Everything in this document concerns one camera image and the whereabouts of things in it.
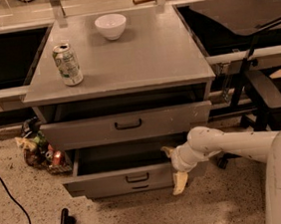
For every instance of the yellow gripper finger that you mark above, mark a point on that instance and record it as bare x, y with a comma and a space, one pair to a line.
168, 150
180, 180

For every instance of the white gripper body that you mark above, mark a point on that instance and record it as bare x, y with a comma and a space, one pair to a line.
178, 160

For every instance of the grey drawer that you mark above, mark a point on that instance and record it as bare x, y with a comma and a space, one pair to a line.
127, 126
128, 190
121, 165

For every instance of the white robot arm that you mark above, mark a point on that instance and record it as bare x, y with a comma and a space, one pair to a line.
203, 142

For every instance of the grey bottom drawer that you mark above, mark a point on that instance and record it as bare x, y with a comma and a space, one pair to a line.
128, 190

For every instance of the grey top drawer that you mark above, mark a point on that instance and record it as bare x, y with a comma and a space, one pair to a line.
127, 126

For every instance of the grey drawer cabinet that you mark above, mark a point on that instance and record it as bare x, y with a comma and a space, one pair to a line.
153, 64

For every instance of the black office chair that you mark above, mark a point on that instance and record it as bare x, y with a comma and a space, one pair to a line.
250, 92

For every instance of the pile of snack bags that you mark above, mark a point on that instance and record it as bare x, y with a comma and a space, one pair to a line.
38, 151

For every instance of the green white soda can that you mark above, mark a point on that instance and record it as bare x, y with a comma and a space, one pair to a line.
67, 63

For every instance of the white ceramic bowl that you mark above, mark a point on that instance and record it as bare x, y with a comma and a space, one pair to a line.
111, 26

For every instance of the black desk panel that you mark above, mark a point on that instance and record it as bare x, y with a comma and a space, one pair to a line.
242, 17

